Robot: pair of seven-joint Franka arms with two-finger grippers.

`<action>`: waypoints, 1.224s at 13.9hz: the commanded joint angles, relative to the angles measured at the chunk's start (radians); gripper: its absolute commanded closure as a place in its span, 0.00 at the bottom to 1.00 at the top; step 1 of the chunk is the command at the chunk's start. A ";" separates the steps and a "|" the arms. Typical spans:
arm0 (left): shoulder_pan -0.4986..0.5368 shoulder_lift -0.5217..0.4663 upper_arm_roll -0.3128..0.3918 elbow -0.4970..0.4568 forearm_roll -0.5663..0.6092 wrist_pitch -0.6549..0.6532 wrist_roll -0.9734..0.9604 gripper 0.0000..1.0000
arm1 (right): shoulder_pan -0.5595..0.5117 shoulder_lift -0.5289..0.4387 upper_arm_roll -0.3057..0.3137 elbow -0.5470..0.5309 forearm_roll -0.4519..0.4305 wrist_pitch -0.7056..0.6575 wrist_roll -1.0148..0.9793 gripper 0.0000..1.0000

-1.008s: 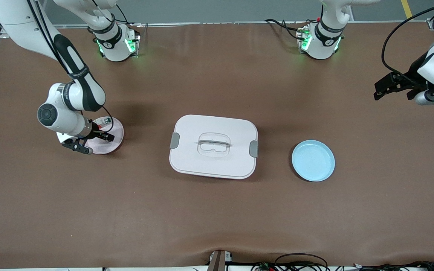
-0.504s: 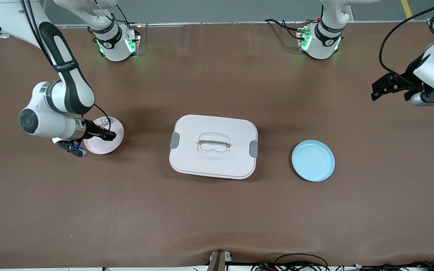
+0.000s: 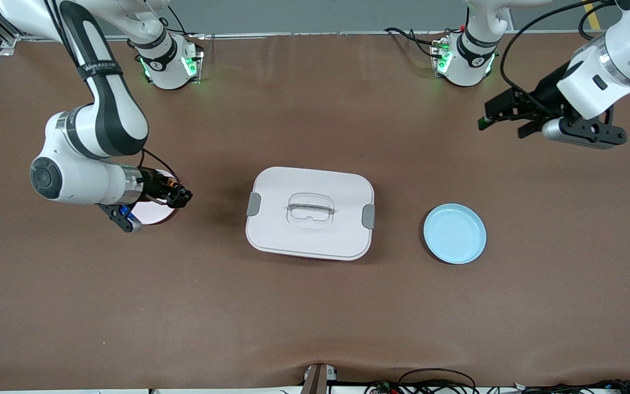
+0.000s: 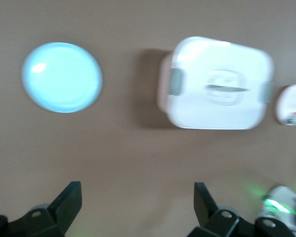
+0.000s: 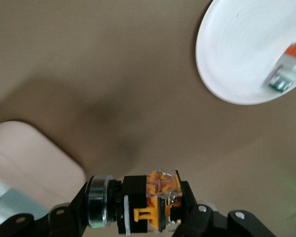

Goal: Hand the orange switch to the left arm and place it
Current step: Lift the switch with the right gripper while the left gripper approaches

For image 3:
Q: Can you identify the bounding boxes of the white lidded storage box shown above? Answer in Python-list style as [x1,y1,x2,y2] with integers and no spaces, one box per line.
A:
[245,166,376,262]

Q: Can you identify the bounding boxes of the pink round plate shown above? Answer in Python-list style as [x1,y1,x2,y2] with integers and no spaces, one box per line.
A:
[129,170,180,226]

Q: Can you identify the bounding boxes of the light blue round plate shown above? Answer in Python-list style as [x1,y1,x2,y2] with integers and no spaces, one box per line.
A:
[423,204,487,265]

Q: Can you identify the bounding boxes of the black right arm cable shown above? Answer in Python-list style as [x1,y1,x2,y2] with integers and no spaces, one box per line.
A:
[139,149,182,184]

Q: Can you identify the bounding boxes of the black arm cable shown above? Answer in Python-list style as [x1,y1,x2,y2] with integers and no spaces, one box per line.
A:
[499,0,622,118]
[139,149,182,184]

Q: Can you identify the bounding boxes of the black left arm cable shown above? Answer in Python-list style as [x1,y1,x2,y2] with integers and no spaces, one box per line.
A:
[499,0,622,118]

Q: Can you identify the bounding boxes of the black left base cable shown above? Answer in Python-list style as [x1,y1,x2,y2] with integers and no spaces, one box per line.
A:
[384,26,439,59]

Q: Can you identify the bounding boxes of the black base cable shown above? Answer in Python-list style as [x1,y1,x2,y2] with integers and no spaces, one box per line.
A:
[384,26,439,59]
[163,4,206,40]

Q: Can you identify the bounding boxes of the black right base cable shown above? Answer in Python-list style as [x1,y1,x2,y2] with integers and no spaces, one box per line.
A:
[163,4,206,40]

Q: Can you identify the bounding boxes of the grey metal bracket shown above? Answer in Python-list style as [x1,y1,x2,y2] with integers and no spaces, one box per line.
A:
[301,363,338,394]

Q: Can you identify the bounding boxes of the looped black cable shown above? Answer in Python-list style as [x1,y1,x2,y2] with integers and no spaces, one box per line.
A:
[397,368,477,394]

